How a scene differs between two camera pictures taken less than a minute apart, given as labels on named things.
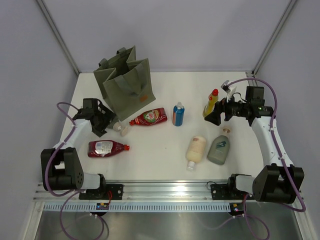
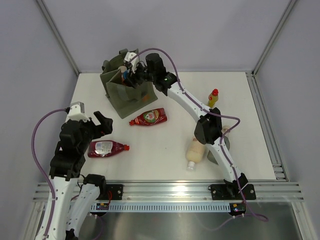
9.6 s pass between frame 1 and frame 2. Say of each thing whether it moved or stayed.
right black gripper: moved
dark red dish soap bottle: stayed
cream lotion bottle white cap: stayed
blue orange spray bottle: moved
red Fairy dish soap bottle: stayed
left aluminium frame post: stayed
